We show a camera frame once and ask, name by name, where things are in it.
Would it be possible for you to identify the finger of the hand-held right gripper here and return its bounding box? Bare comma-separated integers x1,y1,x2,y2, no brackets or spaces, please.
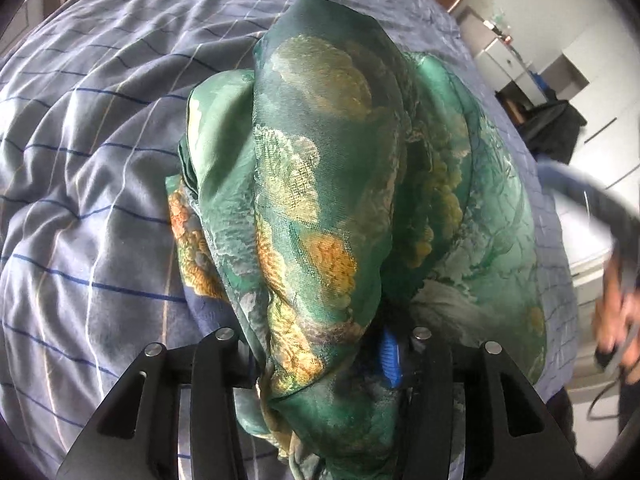
539,160,626,241

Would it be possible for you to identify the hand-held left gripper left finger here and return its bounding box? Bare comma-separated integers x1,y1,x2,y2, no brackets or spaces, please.
55,327,256,480

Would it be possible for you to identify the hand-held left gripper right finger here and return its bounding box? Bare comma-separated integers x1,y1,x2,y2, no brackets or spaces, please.
377,326,586,480

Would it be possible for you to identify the green printed padded jacket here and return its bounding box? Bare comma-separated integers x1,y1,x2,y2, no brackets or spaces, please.
167,0,548,480

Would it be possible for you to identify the person's right hand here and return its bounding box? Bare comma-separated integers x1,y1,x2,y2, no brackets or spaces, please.
591,247,640,367

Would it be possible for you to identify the black coat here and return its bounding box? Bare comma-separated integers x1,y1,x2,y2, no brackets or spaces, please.
520,100,589,166

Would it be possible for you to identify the white wardrobe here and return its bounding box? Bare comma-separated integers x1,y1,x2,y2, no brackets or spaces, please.
560,20,640,201

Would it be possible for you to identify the white desk with drawers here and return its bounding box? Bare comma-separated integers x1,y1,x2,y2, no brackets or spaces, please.
457,7,551,97

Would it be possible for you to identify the blue striped duvet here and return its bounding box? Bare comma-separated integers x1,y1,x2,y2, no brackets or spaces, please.
0,0,576,480

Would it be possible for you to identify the black cable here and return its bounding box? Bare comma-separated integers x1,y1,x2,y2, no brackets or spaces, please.
586,355,636,422

